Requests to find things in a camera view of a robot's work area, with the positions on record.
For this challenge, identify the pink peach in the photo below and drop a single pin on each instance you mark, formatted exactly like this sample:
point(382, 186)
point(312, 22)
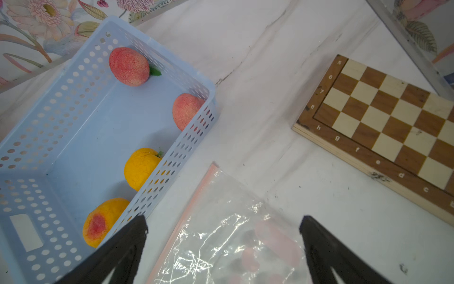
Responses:
point(131, 67)

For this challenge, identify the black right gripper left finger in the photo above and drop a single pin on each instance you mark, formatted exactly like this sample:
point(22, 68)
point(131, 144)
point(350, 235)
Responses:
point(119, 257)

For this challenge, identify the wooden chessboard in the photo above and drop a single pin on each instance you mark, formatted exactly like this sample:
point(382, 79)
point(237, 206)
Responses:
point(395, 132)

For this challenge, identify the yellow red peach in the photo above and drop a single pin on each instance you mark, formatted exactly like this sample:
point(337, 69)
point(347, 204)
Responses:
point(140, 166)
point(100, 221)

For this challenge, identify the yellow red peach front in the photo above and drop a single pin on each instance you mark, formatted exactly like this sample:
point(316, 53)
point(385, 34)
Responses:
point(100, 221)

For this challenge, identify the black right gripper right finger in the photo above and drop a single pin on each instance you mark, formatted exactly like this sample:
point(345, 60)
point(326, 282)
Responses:
point(326, 255)

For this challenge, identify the clear pink bag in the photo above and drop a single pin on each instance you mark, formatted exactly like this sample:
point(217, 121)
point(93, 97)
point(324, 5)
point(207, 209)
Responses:
point(228, 235)

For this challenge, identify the light blue perforated basket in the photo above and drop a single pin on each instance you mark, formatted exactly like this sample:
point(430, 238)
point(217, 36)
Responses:
point(67, 156)

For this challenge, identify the yellow red peach rear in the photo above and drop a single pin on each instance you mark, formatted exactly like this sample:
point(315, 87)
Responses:
point(140, 166)

